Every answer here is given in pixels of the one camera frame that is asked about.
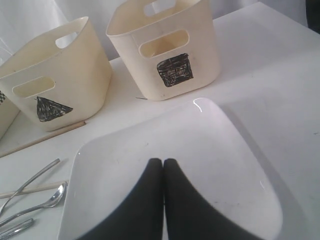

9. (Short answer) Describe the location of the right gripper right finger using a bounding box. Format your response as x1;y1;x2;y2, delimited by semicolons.
163;158;275;240

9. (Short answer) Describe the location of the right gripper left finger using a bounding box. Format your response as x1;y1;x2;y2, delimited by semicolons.
79;158;164;240

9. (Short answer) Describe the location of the steel spoon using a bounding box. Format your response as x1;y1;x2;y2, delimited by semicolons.
0;181;68;227

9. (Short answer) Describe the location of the wooden chopstick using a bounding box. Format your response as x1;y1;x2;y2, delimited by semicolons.
0;180;69;199
0;121;86;158

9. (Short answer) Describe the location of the steel fork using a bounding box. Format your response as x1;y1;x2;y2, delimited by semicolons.
0;158;61;215

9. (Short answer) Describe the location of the steel table knife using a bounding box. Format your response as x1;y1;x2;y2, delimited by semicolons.
0;218;35;240

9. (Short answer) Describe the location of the white square plate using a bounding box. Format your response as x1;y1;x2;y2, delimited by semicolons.
58;98;283;240

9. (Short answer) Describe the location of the cream bin with triangle mark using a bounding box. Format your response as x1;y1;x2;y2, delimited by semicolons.
0;16;113;132

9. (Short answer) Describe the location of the cream bin with square mark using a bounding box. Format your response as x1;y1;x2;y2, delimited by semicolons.
105;0;221;101

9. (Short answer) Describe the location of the cream bin with circle mark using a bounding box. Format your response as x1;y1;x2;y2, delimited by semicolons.
0;92;20;138

